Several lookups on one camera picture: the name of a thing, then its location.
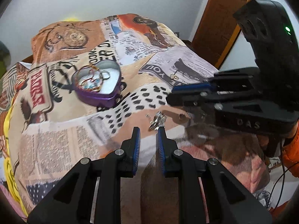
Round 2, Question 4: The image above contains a brown wooden door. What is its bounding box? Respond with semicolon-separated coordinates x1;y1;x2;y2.
192;0;249;68

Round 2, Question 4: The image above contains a black cable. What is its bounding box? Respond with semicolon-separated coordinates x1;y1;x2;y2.
266;141;299;210

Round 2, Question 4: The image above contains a purple heart-shaped tin box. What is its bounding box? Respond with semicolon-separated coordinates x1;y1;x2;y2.
71;60;121;108

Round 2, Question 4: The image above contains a silver jewelry cluster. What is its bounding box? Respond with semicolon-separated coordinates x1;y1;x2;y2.
149;111;167;131

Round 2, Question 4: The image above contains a red gold bangle pile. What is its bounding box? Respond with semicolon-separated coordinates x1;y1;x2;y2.
75;65;110;93

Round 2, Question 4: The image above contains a newspaper print bed blanket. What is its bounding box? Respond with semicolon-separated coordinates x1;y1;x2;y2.
1;14;270;223

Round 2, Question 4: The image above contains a yellow cloth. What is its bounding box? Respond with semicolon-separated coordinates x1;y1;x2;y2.
1;107;28;221

